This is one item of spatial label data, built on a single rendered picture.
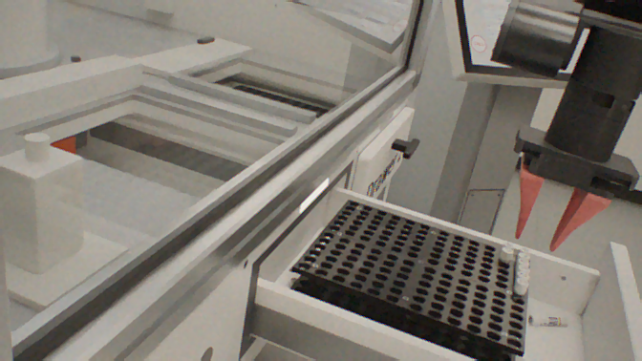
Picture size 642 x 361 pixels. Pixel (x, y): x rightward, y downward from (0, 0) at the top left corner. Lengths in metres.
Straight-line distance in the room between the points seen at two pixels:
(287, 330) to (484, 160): 1.08
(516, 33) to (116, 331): 0.38
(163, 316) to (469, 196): 1.27
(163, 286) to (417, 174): 2.04
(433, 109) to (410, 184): 0.33
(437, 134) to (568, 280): 1.61
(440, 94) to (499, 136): 0.75
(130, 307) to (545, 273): 0.52
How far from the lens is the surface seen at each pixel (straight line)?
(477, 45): 1.31
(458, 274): 0.61
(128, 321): 0.34
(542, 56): 0.52
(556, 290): 0.74
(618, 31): 0.53
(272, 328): 0.55
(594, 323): 0.70
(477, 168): 1.55
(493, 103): 1.49
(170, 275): 0.37
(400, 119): 0.95
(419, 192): 2.39
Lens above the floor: 1.21
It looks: 25 degrees down
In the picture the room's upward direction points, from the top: 11 degrees clockwise
